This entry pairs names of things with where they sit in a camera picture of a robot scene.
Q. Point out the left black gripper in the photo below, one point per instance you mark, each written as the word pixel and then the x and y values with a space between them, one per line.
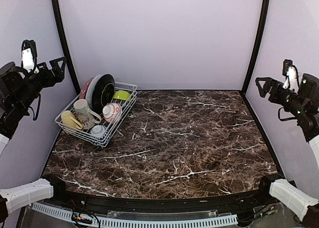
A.
pixel 60 74

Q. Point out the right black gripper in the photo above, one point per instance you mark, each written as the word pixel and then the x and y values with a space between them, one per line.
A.
pixel 275 85

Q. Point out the white patterned mug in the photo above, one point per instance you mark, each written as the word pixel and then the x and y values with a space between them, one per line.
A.
pixel 87 117

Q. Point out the pale yellow mug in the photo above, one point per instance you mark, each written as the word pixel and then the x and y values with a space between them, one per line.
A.
pixel 69 119

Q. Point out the black striped dinner plate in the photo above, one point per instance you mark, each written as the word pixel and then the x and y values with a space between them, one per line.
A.
pixel 103 92

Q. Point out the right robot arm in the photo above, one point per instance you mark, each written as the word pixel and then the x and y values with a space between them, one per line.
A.
pixel 304 106

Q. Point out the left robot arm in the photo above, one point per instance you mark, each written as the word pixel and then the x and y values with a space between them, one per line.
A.
pixel 18 89

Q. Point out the pink rimmed plate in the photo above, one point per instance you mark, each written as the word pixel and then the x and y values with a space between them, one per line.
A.
pixel 84 89

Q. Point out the lime green bowl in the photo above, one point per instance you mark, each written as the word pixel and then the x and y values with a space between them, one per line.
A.
pixel 122 95

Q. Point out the white bowl with red pattern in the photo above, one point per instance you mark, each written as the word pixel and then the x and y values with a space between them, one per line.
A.
pixel 112 112

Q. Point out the small blue patterned bowl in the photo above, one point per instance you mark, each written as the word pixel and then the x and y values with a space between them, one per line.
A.
pixel 97 131

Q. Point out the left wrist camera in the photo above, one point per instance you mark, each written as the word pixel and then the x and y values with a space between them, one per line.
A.
pixel 29 56

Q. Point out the white wire dish rack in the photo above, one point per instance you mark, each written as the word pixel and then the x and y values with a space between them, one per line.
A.
pixel 109 128

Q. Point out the left black frame post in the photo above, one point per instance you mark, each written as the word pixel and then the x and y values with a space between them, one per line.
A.
pixel 64 45

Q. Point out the black frame post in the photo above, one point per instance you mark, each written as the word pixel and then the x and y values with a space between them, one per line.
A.
pixel 256 47
pixel 64 45

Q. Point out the right black frame post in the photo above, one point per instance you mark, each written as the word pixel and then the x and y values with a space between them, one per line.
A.
pixel 256 47

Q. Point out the black front rail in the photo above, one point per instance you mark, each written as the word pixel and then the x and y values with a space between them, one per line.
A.
pixel 237 203

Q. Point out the white slotted cable duct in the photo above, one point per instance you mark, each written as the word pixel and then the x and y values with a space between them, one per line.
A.
pixel 138 220

